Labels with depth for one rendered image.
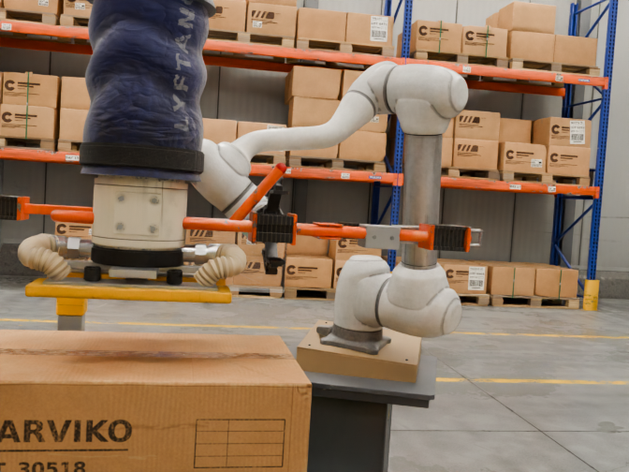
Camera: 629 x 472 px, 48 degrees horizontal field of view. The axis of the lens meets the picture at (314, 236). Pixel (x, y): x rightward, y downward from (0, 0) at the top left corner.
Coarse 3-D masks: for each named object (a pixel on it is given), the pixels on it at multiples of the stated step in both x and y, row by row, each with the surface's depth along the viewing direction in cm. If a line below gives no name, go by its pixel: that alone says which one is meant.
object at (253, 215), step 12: (252, 216) 134; (264, 216) 132; (276, 216) 132; (288, 216) 133; (252, 228) 133; (264, 228) 133; (276, 228) 133; (288, 228) 134; (252, 240) 133; (264, 240) 132; (276, 240) 133; (288, 240) 133
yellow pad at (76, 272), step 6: (72, 270) 137; (78, 270) 137; (102, 270) 139; (108, 270) 139; (66, 276) 135; (72, 276) 135; (78, 276) 136; (102, 276) 136; (108, 276) 137; (162, 276) 139; (186, 276) 141; (192, 276) 141; (216, 282) 140; (222, 282) 141
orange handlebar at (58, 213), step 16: (32, 208) 153; (48, 208) 153; (64, 208) 154; (80, 208) 155; (192, 224) 131; (208, 224) 132; (224, 224) 133; (240, 224) 133; (304, 224) 140; (320, 224) 136; (336, 224) 136; (400, 240) 140; (416, 240) 140
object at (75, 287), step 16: (96, 272) 122; (176, 272) 124; (32, 288) 116; (48, 288) 117; (64, 288) 117; (80, 288) 118; (96, 288) 118; (112, 288) 119; (128, 288) 119; (144, 288) 120; (160, 288) 121; (176, 288) 122; (192, 288) 122; (208, 288) 123; (224, 288) 127
